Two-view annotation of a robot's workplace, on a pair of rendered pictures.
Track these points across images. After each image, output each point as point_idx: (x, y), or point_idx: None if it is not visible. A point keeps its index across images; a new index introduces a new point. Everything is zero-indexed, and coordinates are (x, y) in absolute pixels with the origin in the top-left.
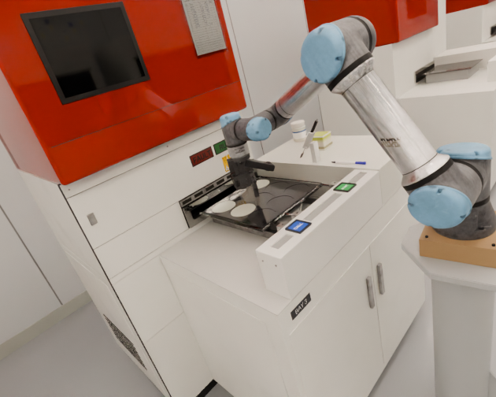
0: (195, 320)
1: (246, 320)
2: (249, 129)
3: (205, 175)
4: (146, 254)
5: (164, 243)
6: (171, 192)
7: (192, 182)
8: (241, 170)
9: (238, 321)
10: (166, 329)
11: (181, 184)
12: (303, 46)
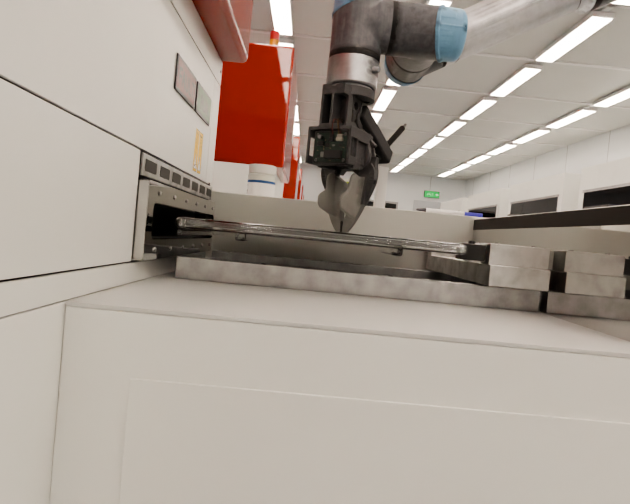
0: None
1: (603, 467)
2: (447, 16)
3: (178, 136)
4: (44, 267)
5: (88, 264)
6: (140, 103)
7: (165, 127)
8: (352, 124)
9: (545, 495)
10: None
11: (154, 107)
12: None
